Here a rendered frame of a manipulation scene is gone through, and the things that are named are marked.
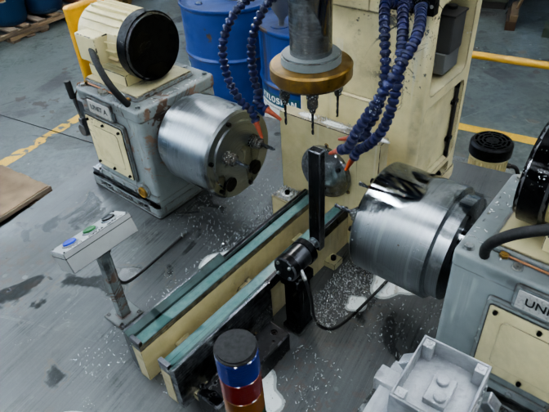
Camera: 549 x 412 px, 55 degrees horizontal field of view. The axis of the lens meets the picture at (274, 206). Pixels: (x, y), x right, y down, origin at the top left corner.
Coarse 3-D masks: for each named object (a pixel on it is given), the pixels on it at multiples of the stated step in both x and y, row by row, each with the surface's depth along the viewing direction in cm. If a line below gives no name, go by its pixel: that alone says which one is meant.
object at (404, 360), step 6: (408, 354) 83; (402, 360) 82; (408, 360) 81; (402, 366) 82; (486, 396) 76; (492, 396) 76; (486, 402) 75; (492, 402) 75; (498, 402) 76; (486, 408) 76; (492, 408) 75; (498, 408) 76
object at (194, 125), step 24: (192, 96) 140; (216, 96) 142; (168, 120) 137; (192, 120) 133; (216, 120) 130; (240, 120) 134; (264, 120) 142; (168, 144) 137; (192, 144) 132; (216, 144) 130; (240, 144) 137; (168, 168) 143; (192, 168) 134; (216, 168) 133; (240, 168) 141; (216, 192) 137; (240, 192) 146
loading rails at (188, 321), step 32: (288, 224) 136; (224, 256) 125; (256, 256) 130; (320, 256) 135; (192, 288) 119; (224, 288) 124; (256, 288) 118; (160, 320) 112; (192, 320) 118; (224, 320) 109; (256, 320) 119; (160, 352) 113; (192, 352) 103; (192, 384) 107
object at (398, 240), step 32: (384, 192) 105; (416, 192) 103; (448, 192) 101; (352, 224) 107; (384, 224) 103; (416, 224) 100; (448, 224) 98; (352, 256) 111; (384, 256) 104; (416, 256) 100; (448, 256) 99; (416, 288) 104
